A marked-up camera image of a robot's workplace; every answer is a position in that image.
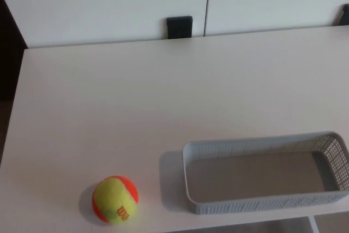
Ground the white cabinet door with lettering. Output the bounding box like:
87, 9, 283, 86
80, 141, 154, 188
0, 0, 212, 49

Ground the yellow and orange tennis ball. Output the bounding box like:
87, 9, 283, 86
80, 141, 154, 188
92, 175, 139, 225

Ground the grey perforated plastic basket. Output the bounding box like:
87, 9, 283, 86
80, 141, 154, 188
182, 131, 349, 216

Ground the black cabinet handle recess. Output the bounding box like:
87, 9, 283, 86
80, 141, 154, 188
166, 16, 194, 39

